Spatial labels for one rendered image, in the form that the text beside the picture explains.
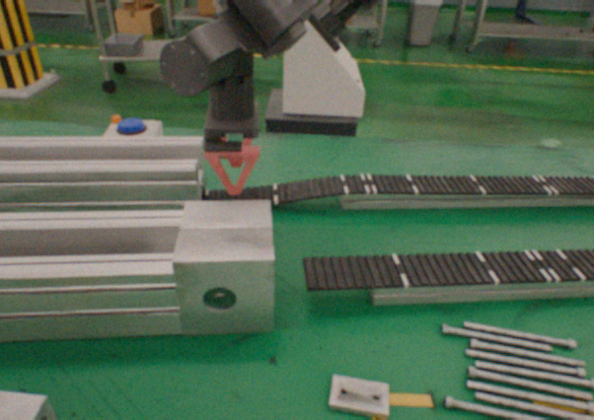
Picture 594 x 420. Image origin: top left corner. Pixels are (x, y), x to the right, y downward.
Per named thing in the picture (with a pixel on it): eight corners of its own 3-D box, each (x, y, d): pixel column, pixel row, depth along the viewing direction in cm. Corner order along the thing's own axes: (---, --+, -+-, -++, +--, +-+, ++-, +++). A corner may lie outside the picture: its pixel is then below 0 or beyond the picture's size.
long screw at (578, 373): (579, 372, 42) (583, 366, 41) (582, 382, 41) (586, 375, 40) (463, 351, 43) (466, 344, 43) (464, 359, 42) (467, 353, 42)
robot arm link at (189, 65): (313, 27, 49) (262, -38, 48) (269, 48, 40) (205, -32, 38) (248, 90, 56) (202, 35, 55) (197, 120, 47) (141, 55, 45)
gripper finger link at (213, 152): (207, 203, 56) (201, 136, 51) (211, 176, 62) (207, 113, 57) (259, 203, 57) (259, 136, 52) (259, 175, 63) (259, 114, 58)
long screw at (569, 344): (571, 344, 44) (574, 337, 44) (573, 352, 44) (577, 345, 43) (462, 324, 46) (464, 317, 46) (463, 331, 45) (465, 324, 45)
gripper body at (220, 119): (204, 143, 53) (199, 82, 49) (211, 111, 61) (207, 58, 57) (259, 143, 54) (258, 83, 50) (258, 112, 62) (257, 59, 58)
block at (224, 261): (268, 253, 55) (269, 187, 49) (273, 331, 44) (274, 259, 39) (195, 255, 54) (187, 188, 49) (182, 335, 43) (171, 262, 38)
